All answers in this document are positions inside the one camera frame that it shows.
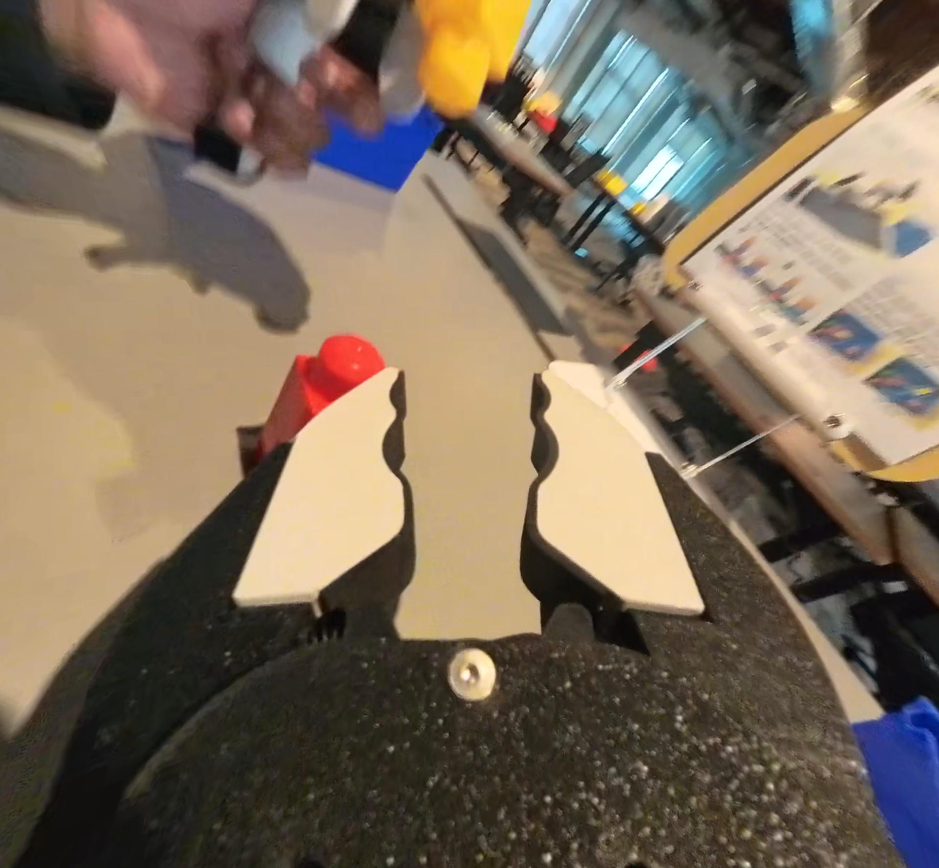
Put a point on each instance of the wooden instruction poster board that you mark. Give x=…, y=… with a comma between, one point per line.
x=843, y=259

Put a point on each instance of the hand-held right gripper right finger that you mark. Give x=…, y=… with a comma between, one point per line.
x=609, y=516

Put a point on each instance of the person's left forearm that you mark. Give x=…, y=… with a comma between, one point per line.
x=29, y=38

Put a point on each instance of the yellow single-stud block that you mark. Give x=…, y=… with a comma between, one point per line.
x=469, y=9

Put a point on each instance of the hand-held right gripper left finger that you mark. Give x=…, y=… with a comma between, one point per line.
x=330, y=516

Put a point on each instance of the blue plastic item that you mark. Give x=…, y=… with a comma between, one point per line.
x=902, y=787

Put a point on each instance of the person's left hand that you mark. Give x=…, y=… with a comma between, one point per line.
x=147, y=24

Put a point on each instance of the red single-stud block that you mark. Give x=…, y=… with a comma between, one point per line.
x=315, y=383

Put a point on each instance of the blue storage bin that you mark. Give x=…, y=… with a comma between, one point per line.
x=381, y=156

